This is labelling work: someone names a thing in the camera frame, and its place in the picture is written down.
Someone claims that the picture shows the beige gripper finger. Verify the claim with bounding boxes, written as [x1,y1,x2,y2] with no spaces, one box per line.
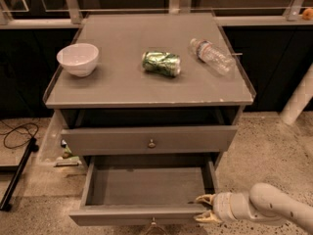
[194,210,222,223]
[195,194,215,206]

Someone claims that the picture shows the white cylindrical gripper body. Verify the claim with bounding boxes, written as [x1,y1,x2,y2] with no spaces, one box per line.
[213,192,251,222]

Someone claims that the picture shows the grey drawer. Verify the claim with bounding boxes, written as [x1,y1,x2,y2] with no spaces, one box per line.
[61,125,237,156]
[69,154,217,226]

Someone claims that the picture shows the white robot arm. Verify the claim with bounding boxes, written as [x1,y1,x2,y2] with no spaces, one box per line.
[196,71,313,233]

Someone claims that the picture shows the grey top drawer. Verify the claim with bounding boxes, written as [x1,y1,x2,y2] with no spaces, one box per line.
[61,125,237,156]

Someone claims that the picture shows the grey drawer cabinet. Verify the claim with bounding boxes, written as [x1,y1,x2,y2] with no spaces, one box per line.
[42,11,257,168]

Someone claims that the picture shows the crushed green soda can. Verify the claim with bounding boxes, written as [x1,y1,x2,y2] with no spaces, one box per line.
[142,51,181,77]

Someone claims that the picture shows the items beside cabinet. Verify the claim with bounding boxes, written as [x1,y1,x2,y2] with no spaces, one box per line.
[55,139,80,167]

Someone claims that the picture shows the clear plastic water bottle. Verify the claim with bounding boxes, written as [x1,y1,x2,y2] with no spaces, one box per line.
[190,38,236,75]

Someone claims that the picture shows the white ceramic bowl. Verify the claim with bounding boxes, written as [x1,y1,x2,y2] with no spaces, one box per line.
[57,43,99,77]

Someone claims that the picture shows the black metal floor bar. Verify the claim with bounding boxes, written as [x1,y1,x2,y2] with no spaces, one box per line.
[0,137,39,212]

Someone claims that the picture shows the small orange fruit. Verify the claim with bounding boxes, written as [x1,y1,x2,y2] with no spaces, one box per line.
[302,8,313,21]

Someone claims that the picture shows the metal railing frame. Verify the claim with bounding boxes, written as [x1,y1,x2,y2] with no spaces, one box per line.
[0,0,313,29]

